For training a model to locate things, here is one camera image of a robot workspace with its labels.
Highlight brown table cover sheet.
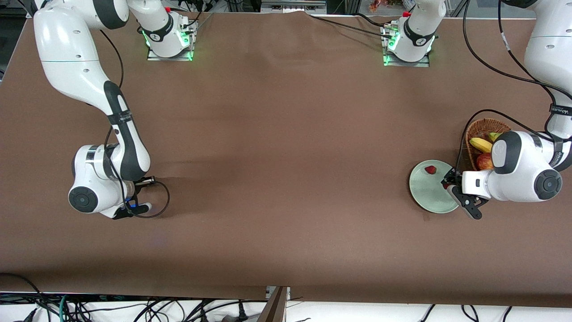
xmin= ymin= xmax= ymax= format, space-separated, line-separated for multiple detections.
xmin=0 ymin=8 xmax=572 ymax=309

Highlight pale green round plate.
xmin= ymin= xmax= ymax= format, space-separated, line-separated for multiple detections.
xmin=409 ymin=160 xmax=461 ymax=214

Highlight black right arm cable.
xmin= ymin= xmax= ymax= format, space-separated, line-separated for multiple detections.
xmin=98 ymin=29 xmax=170 ymax=219

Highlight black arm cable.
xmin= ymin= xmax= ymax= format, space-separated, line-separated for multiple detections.
xmin=456 ymin=0 xmax=572 ymax=170
xmin=98 ymin=29 xmax=170 ymax=219

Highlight short yellow banana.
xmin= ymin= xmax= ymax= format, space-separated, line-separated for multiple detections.
xmin=469 ymin=137 xmax=494 ymax=154

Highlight grey equipment box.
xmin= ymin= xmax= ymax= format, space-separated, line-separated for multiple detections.
xmin=261 ymin=0 xmax=327 ymax=14

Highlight brown wicker basket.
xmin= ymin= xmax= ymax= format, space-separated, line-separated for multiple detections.
xmin=465 ymin=118 xmax=512 ymax=173

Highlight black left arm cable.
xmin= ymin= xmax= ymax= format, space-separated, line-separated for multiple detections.
xmin=456 ymin=0 xmax=572 ymax=170

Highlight colourful toy items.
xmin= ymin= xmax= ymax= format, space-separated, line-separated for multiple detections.
xmin=369 ymin=0 xmax=418 ymax=13

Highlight grey aluminium table profile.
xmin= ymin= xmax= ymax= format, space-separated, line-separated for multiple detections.
xmin=257 ymin=286 xmax=291 ymax=322

